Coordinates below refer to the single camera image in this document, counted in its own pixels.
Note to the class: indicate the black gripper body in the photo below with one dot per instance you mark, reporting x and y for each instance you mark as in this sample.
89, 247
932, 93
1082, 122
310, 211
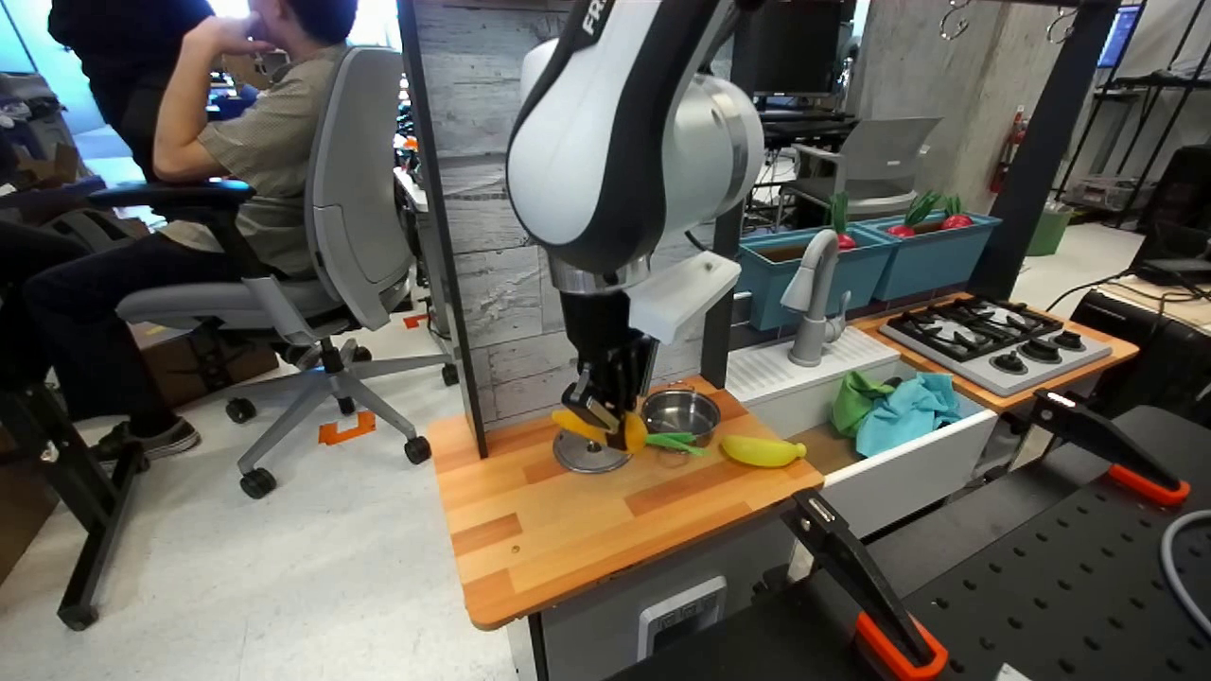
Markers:
609, 332

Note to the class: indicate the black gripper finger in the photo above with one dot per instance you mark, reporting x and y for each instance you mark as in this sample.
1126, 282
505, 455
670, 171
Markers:
593, 397
630, 397

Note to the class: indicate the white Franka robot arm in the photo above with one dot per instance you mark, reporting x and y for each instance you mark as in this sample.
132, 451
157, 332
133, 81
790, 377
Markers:
620, 126

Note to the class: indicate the silver metal pot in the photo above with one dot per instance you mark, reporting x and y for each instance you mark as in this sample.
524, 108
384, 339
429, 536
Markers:
687, 415

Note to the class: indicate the yellow toy banana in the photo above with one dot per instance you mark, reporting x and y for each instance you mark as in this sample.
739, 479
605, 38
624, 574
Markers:
764, 451

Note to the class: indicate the grey toy faucet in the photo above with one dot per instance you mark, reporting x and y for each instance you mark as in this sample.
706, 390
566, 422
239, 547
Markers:
814, 304

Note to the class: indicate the white toy sink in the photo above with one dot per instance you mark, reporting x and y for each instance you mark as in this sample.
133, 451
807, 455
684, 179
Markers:
911, 475

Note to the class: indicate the green toy vegetables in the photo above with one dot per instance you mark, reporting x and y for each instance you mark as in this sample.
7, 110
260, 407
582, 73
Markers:
932, 211

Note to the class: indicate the grey toy stove top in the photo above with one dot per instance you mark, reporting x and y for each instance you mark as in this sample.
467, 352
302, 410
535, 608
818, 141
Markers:
996, 343

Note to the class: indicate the wooden counter top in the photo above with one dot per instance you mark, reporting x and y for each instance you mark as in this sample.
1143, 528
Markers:
553, 542

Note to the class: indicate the teal plastic bin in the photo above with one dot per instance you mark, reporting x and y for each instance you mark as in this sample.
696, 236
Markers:
942, 260
769, 276

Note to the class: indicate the grey cabinet with drawer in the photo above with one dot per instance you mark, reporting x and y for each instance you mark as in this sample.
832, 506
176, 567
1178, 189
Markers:
668, 608

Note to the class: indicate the green cloth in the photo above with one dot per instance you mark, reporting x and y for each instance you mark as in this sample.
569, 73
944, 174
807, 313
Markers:
855, 402

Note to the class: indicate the grey wood-pattern back panel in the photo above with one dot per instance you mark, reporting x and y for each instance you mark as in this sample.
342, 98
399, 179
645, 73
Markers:
476, 126

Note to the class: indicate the teal cloth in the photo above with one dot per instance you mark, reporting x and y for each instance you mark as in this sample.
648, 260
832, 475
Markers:
913, 410

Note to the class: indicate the grey office chair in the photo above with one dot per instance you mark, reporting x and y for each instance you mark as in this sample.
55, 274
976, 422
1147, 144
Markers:
342, 214

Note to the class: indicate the black clamp orange tip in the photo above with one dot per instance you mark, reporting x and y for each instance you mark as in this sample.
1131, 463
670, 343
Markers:
872, 593
1109, 449

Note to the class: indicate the grey laptop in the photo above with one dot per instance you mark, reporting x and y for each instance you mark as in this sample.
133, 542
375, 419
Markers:
891, 158

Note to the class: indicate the wooden board under stove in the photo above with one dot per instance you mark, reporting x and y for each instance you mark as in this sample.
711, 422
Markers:
1010, 402

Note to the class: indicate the red fire extinguisher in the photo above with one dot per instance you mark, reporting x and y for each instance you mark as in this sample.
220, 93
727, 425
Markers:
1014, 149

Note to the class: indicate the seated person olive shirt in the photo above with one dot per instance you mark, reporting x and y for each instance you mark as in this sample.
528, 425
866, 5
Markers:
117, 276

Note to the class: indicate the black desk leg stand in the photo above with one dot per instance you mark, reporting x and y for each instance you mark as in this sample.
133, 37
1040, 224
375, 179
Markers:
79, 492

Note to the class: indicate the standing person dark clothes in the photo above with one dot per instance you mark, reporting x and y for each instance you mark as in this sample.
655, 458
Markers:
120, 62

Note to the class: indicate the black office chair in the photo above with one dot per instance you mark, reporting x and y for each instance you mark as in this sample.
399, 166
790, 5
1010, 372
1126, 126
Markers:
1178, 214

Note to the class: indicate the blue monitor screen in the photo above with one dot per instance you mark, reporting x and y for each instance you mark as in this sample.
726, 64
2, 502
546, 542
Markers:
1119, 31

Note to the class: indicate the black panel edge post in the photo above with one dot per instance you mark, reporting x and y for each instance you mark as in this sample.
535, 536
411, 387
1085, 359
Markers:
720, 343

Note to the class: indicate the orange bracket on floor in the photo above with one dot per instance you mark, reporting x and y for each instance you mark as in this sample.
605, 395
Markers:
345, 427

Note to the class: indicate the black frame post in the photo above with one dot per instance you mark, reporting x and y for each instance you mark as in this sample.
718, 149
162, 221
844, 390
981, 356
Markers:
1046, 139

